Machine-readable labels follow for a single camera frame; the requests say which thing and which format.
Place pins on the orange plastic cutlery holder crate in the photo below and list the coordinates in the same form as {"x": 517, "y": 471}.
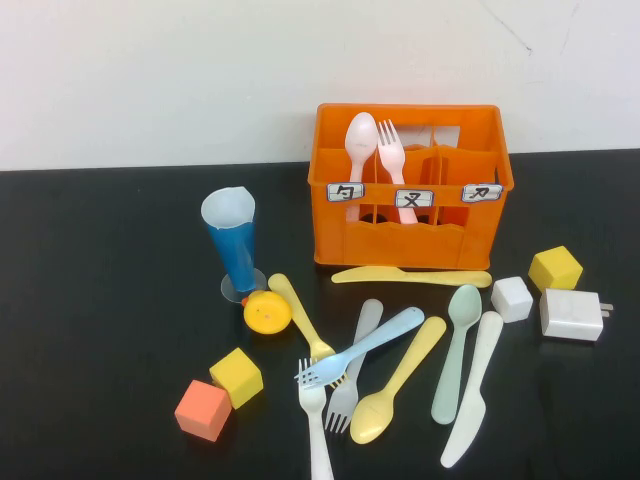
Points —
{"x": 400, "y": 245}

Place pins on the white paper label fork character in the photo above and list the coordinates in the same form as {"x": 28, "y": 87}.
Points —
{"x": 414, "y": 198}

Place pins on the white paper label knife character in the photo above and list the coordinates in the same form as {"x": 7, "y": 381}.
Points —
{"x": 482, "y": 193}

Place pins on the pink plastic fork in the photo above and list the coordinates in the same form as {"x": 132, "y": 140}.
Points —
{"x": 392, "y": 155}

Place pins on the white plastic knife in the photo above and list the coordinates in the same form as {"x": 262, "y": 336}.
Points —
{"x": 470, "y": 415}

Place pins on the blue cone cup white inside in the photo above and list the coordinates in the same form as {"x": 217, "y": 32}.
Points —
{"x": 235, "y": 250}

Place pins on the orange foam cube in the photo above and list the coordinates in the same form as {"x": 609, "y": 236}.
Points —
{"x": 202, "y": 411}

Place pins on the pink plastic spoon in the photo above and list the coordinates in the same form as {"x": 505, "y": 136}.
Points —
{"x": 361, "y": 135}

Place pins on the white foam cube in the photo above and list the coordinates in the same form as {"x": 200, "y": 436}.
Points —
{"x": 511, "y": 300}

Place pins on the yellow plastic fork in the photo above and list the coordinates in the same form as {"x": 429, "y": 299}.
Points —
{"x": 300, "y": 315}

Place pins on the yellow toy duck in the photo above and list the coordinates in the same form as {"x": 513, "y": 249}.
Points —
{"x": 267, "y": 312}

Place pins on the yellow plastic spoon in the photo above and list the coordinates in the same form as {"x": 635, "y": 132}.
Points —
{"x": 372, "y": 420}

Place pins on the pale green plastic spoon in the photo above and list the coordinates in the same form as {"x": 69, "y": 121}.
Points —
{"x": 465, "y": 305}

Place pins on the grey translucent plastic fork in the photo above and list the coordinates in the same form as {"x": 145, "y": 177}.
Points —
{"x": 370, "y": 315}

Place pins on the white plastic fork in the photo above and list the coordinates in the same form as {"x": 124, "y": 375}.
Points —
{"x": 317, "y": 430}

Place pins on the yellow foam cube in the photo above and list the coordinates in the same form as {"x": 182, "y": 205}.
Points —
{"x": 237, "y": 377}
{"x": 555, "y": 270}

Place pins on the white paper label spoon character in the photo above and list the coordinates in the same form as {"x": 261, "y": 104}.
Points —
{"x": 346, "y": 192}

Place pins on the light blue plastic fork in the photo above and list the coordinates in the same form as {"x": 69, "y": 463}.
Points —
{"x": 380, "y": 335}

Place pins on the white power adapter plug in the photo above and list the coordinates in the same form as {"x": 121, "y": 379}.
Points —
{"x": 570, "y": 315}

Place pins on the yellow plastic knife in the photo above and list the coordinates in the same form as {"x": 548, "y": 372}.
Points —
{"x": 380, "y": 275}

